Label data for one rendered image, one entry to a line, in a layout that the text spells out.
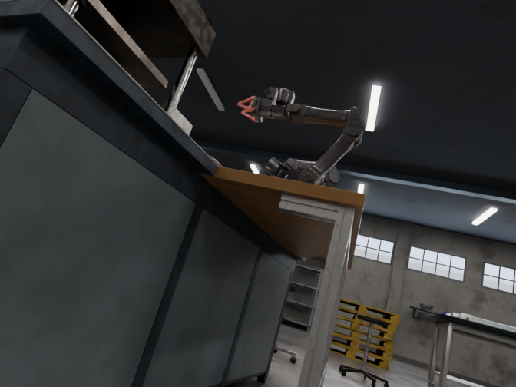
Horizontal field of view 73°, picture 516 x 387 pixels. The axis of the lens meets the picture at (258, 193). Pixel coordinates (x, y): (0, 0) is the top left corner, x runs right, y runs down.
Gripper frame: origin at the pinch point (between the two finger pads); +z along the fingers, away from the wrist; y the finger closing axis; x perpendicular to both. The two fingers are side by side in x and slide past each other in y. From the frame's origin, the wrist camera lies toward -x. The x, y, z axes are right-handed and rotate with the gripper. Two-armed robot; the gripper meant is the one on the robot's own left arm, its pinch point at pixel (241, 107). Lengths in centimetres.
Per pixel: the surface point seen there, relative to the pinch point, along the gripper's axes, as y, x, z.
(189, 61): -37, -52, 60
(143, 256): 41, 73, -4
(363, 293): -970, -22, -106
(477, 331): -312, 48, -195
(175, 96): -38, -27, 61
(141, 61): -14, -32, 73
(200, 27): -31, -73, 56
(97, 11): 20, -32, 77
